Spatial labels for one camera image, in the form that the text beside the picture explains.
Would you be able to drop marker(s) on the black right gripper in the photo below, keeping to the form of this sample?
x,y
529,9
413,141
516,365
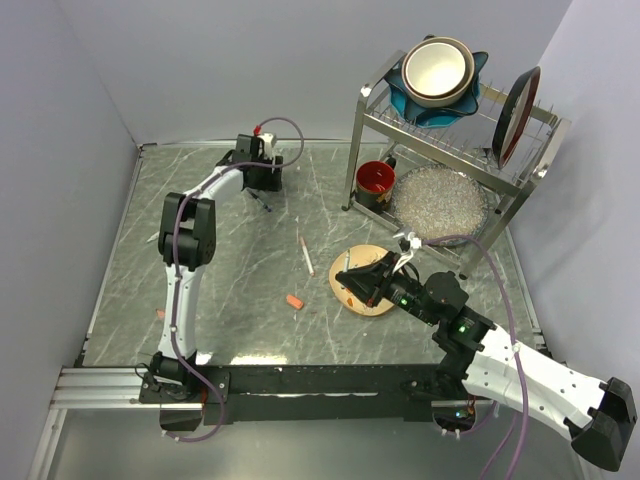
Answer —
x,y
367,281

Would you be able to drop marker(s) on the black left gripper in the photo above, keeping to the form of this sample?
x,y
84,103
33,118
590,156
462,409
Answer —
x,y
272,183

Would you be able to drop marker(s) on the white marker with black tip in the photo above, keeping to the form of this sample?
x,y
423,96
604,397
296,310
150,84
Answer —
x,y
346,261

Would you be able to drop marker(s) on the white marker with pink end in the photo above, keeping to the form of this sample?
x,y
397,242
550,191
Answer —
x,y
306,256

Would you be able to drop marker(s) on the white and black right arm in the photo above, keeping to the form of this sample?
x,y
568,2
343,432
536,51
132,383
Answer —
x,y
597,417

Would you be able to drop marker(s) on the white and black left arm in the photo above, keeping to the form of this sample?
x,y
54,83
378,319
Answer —
x,y
187,244

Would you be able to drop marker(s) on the blue pen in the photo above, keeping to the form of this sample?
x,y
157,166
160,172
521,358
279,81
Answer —
x,y
262,203

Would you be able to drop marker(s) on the red and black mug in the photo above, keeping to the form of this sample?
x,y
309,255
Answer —
x,y
375,181

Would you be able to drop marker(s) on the speckled glass plate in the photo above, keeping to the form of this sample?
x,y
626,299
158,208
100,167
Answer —
x,y
435,201

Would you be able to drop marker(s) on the white marker with green end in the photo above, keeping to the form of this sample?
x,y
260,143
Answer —
x,y
152,238

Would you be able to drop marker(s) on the black base beam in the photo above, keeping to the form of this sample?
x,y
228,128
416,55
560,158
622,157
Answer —
x,y
251,393

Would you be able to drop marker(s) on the steel dish rack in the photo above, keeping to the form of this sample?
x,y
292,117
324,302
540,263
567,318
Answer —
x,y
464,146

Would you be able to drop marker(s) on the blue wavy bowl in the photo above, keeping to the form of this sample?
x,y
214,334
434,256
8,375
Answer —
x,y
441,117

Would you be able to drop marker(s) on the cream bowl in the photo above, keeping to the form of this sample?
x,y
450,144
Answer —
x,y
437,72

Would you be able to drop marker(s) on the dark red-rimmed plate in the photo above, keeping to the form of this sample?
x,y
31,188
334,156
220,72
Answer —
x,y
514,115

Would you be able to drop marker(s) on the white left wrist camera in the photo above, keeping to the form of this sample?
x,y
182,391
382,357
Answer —
x,y
266,142

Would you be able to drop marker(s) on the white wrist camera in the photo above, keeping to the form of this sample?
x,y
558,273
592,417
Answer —
x,y
409,244
266,142

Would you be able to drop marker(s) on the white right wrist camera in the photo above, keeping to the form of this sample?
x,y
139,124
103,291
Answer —
x,y
409,244

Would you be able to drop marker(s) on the aluminium frame rail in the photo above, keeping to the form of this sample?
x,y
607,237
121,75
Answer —
x,y
104,389

